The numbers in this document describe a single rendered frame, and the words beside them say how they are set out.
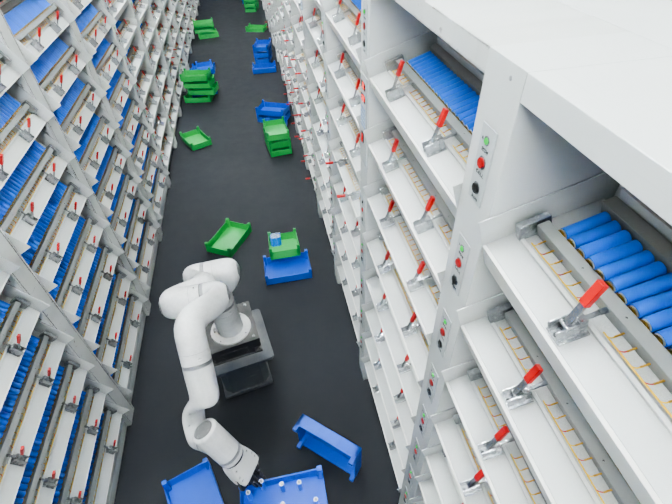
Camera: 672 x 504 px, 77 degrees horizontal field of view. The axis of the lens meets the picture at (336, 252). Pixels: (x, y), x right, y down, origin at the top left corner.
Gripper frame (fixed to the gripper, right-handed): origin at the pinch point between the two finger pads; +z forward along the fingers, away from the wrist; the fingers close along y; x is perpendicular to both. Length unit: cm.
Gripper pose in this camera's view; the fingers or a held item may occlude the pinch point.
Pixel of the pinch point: (257, 479)
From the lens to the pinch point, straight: 166.0
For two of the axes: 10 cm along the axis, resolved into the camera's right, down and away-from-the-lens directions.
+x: 8.4, -1.3, -5.2
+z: 4.3, 7.5, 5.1
